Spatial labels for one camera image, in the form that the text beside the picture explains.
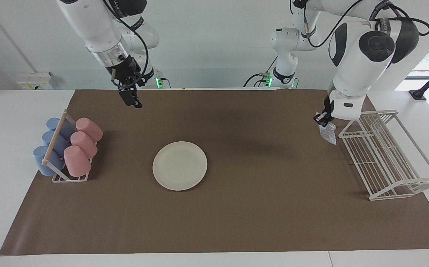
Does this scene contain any pink plastic cup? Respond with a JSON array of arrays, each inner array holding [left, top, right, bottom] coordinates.
[[70, 131, 98, 159], [75, 118, 103, 142], [63, 145, 92, 177]]

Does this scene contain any cream round plate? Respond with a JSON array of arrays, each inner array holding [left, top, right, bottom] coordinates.
[[153, 141, 208, 191]]

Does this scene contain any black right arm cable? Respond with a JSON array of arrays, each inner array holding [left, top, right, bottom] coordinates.
[[103, 0, 150, 80]]

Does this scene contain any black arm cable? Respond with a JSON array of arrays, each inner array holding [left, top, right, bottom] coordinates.
[[292, 0, 429, 49], [103, 0, 150, 80]]

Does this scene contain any blue plastic cup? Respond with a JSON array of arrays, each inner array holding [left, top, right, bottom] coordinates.
[[46, 118, 75, 139], [42, 131, 70, 156], [33, 145, 65, 176]]

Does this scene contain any white cup rack wooden handle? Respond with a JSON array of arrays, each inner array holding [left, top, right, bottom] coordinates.
[[41, 110, 98, 183]]

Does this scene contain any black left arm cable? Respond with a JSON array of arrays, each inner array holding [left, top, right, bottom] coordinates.
[[292, 0, 429, 49]]

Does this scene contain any black left base cable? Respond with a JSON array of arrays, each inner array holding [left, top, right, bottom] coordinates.
[[243, 56, 279, 88]]

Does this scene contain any white wall socket box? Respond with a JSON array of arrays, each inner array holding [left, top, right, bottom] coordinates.
[[17, 72, 53, 90]]

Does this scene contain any white wire dish rack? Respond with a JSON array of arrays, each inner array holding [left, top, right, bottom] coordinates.
[[339, 110, 429, 201]]

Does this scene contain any brown table mat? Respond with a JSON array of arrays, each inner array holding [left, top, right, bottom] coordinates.
[[0, 89, 429, 256]]

